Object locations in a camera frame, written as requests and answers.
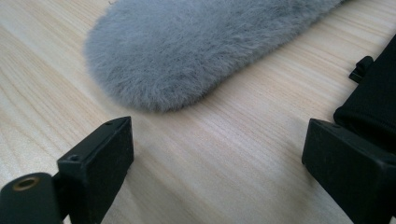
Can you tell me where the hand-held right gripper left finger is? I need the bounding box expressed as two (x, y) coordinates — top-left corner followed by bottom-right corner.
(57, 116), (135, 224)

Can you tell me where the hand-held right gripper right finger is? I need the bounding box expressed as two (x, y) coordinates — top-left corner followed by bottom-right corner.
(301, 118), (396, 224)

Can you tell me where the grey fluffy mitten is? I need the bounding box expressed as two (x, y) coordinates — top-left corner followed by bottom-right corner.
(83, 0), (349, 113)

